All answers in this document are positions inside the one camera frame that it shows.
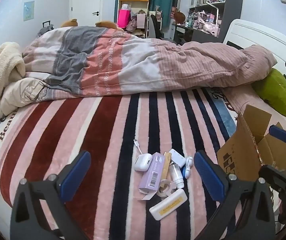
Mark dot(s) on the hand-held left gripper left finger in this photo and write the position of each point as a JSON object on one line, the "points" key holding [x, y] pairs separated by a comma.
{"points": [[75, 175]]}

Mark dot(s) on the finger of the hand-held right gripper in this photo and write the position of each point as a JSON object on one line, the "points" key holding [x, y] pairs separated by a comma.
{"points": [[275, 177], [280, 133]]}

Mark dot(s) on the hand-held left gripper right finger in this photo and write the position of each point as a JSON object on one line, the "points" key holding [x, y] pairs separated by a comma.
{"points": [[208, 172]]}

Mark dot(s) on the white earphones blue holder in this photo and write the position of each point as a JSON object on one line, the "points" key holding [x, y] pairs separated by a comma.
{"points": [[188, 167]]}

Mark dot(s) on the white spray bottle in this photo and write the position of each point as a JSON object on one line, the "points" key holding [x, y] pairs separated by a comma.
{"points": [[176, 176]]}

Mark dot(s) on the cardboard box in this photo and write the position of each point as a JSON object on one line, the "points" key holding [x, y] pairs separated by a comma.
{"points": [[250, 152]]}

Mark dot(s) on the gold brown tube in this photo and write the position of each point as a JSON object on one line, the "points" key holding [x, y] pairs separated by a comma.
{"points": [[166, 166]]}

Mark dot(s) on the white rectangular case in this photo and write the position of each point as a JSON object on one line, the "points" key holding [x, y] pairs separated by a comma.
{"points": [[168, 203]]}

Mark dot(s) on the purple carton box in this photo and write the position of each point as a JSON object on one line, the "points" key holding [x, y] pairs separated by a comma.
{"points": [[153, 175]]}

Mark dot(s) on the white earbuds case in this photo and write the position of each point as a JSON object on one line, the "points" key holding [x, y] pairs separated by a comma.
{"points": [[143, 162]]}

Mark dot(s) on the striped plush blanket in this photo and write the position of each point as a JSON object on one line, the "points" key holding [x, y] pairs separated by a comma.
{"points": [[95, 142]]}

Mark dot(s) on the green plush pillow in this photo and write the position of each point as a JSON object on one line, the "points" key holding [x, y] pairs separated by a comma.
{"points": [[276, 92]]}

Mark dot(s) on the white headboard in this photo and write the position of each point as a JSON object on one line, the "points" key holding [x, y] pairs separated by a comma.
{"points": [[265, 37]]}

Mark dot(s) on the beige padded jacket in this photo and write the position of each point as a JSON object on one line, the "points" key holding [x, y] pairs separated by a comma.
{"points": [[15, 97]]}

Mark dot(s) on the pink grey patchwork quilt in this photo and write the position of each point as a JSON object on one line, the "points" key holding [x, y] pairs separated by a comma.
{"points": [[133, 62]]}

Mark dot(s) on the cream fleece blanket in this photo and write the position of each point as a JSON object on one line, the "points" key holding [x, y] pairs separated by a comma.
{"points": [[3, 70]]}

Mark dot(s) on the grey bookshelf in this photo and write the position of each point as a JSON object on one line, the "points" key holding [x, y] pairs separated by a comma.
{"points": [[232, 10]]}

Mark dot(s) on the dark desk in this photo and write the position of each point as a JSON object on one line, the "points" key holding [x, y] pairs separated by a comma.
{"points": [[188, 32]]}

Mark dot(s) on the white desk lamp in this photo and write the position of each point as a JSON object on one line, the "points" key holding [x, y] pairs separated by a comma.
{"points": [[214, 6]]}

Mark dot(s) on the dark suitcase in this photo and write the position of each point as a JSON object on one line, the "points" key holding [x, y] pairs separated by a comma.
{"points": [[45, 28]]}

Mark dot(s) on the brown plush bear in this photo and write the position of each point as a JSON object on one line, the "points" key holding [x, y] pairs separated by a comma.
{"points": [[106, 25], [69, 23]]}

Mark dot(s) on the black office chair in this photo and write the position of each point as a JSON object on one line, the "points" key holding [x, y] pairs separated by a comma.
{"points": [[155, 28]]}

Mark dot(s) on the brown round plush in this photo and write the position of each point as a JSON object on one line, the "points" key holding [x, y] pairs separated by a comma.
{"points": [[179, 16]]}

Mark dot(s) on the pink gift bag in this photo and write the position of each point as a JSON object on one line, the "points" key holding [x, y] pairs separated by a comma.
{"points": [[123, 18]]}

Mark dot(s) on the yellow metal shelf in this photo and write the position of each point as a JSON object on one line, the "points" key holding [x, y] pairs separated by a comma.
{"points": [[145, 17]]}

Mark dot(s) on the white door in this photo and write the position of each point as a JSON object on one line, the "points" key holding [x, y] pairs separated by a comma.
{"points": [[85, 2]]}

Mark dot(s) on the pale blue wall poster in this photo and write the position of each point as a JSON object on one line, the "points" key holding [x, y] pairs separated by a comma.
{"points": [[29, 10]]}

